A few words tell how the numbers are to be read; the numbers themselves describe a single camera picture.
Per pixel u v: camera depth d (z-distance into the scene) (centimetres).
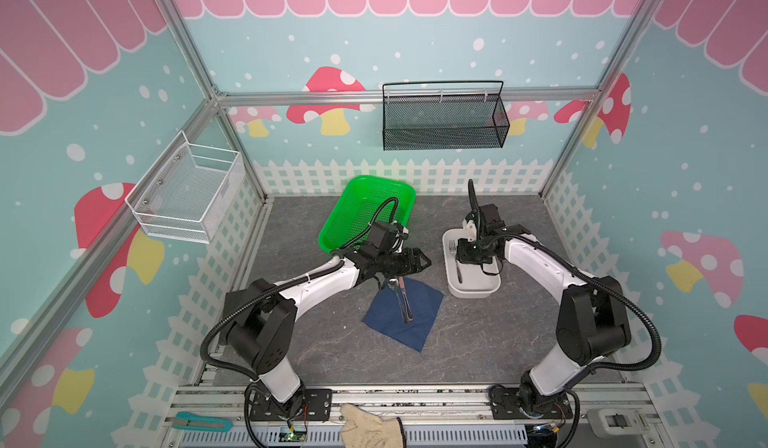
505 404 74
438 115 94
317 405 75
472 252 80
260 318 50
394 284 94
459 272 99
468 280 97
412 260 76
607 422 68
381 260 70
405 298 92
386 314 90
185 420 71
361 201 117
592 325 46
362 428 71
